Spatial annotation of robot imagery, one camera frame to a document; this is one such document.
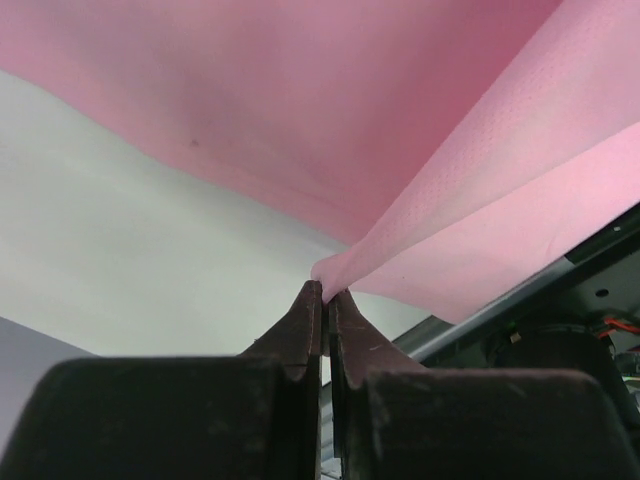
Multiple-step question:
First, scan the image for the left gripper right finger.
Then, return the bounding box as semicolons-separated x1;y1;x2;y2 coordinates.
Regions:
328;292;639;479

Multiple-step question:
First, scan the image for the pink t shirt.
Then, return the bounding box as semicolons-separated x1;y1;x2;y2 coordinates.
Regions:
1;1;639;323

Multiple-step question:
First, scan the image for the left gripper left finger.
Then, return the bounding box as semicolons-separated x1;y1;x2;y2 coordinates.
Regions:
1;281;322;479

